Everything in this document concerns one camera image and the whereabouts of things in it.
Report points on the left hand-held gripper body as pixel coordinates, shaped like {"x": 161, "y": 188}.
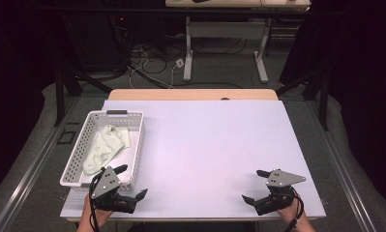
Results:
{"x": 106, "y": 185}

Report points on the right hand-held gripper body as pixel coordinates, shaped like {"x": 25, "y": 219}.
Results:
{"x": 282, "y": 179}

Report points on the white perforated plastic basket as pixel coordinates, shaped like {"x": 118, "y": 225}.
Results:
{"x": 134, "y": 151}

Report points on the pale green sock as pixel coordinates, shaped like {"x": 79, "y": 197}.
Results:
{"x": 105, "y": 148}

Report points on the person's left hand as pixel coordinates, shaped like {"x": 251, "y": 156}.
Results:
{"x": 97, "y": 215}

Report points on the person's right hand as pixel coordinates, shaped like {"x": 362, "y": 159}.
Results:
{"x": 290, "y": 214}

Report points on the white table cover board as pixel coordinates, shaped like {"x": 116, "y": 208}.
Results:
{"x": 206, "y": 151}

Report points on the black metal stand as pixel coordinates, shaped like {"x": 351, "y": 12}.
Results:
{"x": 322, "y": 96}
{"x": 60, "y": 93}

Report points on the light wooden table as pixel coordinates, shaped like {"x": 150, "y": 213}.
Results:
{"x": 187, "y": 94}

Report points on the white power adapter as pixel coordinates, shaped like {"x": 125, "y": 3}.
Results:
{"x": 179, "y": 63}

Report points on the black curtain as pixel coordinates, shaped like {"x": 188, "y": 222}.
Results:
{"x": 364, "y": 90}
{"x": 10, "y": 96}

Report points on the dark device with red light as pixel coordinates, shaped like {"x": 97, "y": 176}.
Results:
{"x": 121, "y": 21}

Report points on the white desk with metal legs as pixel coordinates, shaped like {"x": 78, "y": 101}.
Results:
{"x": 222, "y": 30}

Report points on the black horizontal bar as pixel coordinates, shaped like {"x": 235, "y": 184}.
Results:
{"x": 193, "y": 11}

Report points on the black square floor frame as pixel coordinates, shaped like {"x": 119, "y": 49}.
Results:
{"x": 66, "y": 137}

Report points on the grey metal floor rail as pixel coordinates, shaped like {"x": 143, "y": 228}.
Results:
{"x": 29, "y": 174}
{"x": 345, "y": 174}

